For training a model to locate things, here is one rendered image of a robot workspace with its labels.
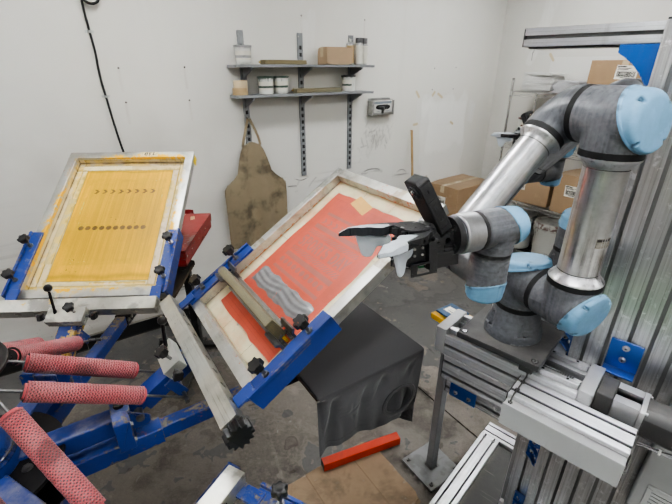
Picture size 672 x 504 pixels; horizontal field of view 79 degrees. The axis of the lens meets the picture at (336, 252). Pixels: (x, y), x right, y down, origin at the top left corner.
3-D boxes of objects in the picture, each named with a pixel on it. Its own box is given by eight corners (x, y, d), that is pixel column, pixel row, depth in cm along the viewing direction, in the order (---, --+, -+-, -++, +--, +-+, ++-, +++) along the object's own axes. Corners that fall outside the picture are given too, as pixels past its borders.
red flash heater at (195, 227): (141, 228, 258) (137, 210, 253) (214, 226, 260) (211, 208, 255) (95, 272, 202) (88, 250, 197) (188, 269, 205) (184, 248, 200)
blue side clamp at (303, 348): (332, 321, 118) (321, 307, 114) (342, 329, 114) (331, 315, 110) (255, 398, 112) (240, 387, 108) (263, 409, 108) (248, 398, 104)
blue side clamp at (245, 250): (256, 254, 160) (246, 242, 156) (261, 258, 156) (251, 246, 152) (197, 307, 154) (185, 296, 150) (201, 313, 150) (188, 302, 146)
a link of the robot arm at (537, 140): (548, 70, 91) (409, 241, 94) (593, 70, 81) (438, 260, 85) (567, 106, 97) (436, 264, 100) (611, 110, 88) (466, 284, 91)
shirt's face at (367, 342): (357, 299, 189) (357, 298, 189) (424, 349, 156) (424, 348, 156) (262, 333, 165) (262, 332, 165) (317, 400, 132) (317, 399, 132)
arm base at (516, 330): (549, 329, 115) (557, 299, 111) (529, 354, 105) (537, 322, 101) (497, 309, 124) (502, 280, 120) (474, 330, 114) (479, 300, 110)
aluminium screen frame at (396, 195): (342, 174, 168) (338, 167, 166) (449, 213, 124) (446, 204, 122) (195, 307, 152) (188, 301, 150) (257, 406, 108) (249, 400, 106)
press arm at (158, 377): (190, 356, 128) (180, 348, 125) (196, 366, 124) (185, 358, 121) (147, 397, 125) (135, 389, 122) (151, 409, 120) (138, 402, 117)
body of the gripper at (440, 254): (408, 279, 68) (466, 266, 72) (408, 229, 65) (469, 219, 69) (386, 266, 75) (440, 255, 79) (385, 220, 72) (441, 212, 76)
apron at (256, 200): (286, 236, 366) (279, 114, 322) (290, 238, 360) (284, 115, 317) (230, 249, 340) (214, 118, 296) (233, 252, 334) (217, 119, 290)
